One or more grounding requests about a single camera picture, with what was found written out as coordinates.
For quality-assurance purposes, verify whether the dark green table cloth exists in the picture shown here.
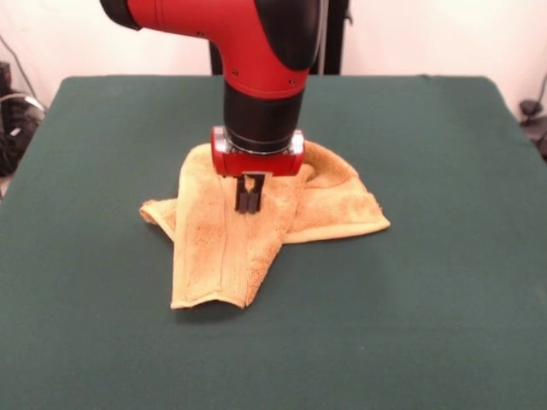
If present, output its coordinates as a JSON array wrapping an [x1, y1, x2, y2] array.
[[0, 74, 547, 410]]

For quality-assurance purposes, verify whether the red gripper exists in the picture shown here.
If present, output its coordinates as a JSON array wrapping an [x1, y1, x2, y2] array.
[[209, 126, 307, 214]]

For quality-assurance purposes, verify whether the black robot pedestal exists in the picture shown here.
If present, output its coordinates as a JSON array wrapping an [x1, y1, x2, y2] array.
[[208, 0, 354, 77]]

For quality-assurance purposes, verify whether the yellow terry towel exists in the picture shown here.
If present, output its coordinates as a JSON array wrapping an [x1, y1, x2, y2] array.
[[139, 140, 392, 311]]

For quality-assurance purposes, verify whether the black clamp stand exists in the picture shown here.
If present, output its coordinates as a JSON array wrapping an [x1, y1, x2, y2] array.
[[518, 98, 547, 161]]

